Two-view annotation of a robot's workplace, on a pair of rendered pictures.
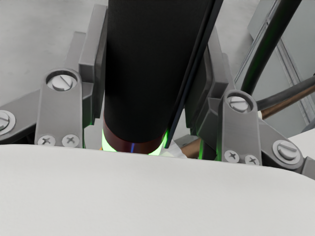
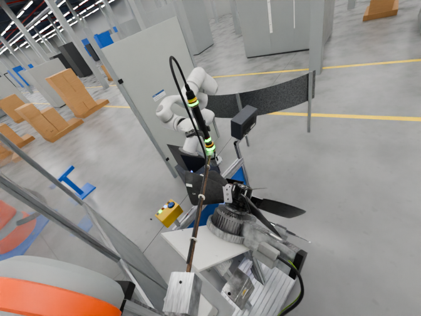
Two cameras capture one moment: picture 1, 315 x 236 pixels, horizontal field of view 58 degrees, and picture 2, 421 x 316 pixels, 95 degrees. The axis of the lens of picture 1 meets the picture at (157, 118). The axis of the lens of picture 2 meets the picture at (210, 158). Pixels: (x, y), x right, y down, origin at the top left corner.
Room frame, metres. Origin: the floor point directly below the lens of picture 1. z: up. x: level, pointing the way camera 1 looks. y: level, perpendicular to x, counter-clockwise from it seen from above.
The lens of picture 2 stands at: (0.82, -0.30, 2.10)
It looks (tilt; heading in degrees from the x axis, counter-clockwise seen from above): 39 degrees down; 158
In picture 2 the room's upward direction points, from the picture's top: 22 degrees counter-clockwise
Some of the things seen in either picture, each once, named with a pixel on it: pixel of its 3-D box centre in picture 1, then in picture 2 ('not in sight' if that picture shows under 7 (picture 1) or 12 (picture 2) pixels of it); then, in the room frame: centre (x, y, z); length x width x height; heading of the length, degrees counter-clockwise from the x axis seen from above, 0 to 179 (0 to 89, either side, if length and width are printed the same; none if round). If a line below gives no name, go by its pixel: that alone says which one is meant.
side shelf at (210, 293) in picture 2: not in sight; (197, 303); (0.31, -0.51, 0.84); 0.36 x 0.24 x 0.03; 11
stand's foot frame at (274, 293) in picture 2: not in sight; (255, 290); (0.26, -0.16, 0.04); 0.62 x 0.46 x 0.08; 101
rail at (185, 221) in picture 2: not in sight; (212, 192); (-0.28, 0.04, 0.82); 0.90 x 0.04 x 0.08; 101
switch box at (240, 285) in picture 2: not in sight; (239, 288); (0.38, -0.27, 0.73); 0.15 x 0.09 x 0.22; 101
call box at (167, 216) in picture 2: not in sight; (169, 213); (-0.20, -0.35, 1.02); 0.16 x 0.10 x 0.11; 101
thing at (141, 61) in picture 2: not in sight; (173, 100); (-1.86, 0.58, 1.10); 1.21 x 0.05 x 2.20; 101
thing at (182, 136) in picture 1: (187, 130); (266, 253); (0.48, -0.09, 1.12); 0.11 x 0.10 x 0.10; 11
